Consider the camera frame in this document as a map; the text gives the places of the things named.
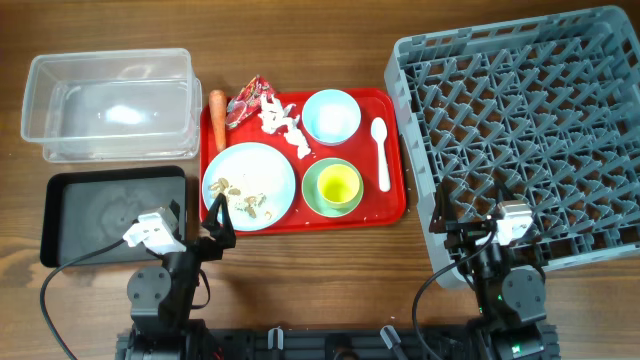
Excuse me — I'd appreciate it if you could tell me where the light blue plate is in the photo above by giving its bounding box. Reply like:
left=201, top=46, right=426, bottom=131
left=200, top=142, right=297, bottom=232

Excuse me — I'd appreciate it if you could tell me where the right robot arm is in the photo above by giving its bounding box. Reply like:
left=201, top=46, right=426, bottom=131
left=418, top=182, right=553, bottom=359

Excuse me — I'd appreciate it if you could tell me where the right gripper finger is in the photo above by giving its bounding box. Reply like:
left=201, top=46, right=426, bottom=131
left=494, top=179, right=515, bottom=204
left=429, top=182, right=456, bottom=234

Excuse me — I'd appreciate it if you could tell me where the red serving tray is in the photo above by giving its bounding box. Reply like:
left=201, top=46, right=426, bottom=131
left=226, top=88, right=407, bottom=235

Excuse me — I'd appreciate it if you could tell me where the orange carrot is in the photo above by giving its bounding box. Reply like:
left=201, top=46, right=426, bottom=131
left=209, top=90, right=227, bottom=152

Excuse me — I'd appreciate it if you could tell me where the food scraps and rice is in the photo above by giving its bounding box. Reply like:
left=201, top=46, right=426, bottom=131
left=208, top=177, right=273, bottom=220

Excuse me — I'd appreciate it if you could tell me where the clear plastic bin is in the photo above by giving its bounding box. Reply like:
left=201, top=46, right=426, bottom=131
left=21, top=48, right=203, bottom=163

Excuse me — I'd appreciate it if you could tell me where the black plastic tray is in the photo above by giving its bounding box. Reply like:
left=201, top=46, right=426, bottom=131
left=40, top=166, right=187, bottom=268

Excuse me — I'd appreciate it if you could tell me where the red snack wrapper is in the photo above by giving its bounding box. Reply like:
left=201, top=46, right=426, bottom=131
left=225, top=75, right=276, bottom=130

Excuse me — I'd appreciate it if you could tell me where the white tissue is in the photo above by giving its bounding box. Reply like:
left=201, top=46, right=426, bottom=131
left=258, top=94, right=311, bottom=159

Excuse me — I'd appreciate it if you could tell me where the yellow plastic cup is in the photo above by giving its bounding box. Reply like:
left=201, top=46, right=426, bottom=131
left=317, top=164, right=361, bottom=209

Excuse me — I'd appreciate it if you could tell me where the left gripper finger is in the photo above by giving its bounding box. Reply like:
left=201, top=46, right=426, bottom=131
left=219, top=197, right=236, bottom=248
left=201, top=193, right=223, bottom=231

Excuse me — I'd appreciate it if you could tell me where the grey dishwasher rack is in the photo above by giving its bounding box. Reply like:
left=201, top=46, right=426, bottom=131
left=384, top=6, right=639, bottom=271

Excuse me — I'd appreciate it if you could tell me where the light blue bowl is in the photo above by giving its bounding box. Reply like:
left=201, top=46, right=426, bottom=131
left=302, top=89, right=362, bottom=146

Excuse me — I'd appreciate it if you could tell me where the white plastic spoon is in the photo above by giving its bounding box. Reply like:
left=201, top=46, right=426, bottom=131
left=371, top=117, right=391, bottom=192

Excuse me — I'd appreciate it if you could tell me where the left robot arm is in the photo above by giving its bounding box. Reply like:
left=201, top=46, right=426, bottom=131
left=115, top=193, right=236, bottom=360

